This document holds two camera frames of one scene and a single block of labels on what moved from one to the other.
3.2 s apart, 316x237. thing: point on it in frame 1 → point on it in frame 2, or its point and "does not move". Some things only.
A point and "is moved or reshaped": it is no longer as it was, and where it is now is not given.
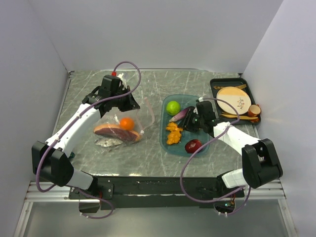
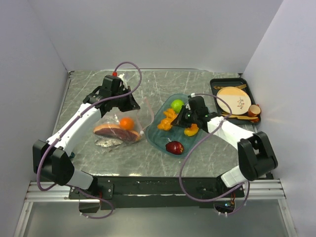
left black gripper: x=131 y=104 does not move
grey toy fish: x=106 y=142 does not move
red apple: x=192 y=145 → x=175 y=147
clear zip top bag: x=116 y=128 does not move
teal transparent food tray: x=170 y=105 is moved or reshaped
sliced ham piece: x=116 y=131 does not move
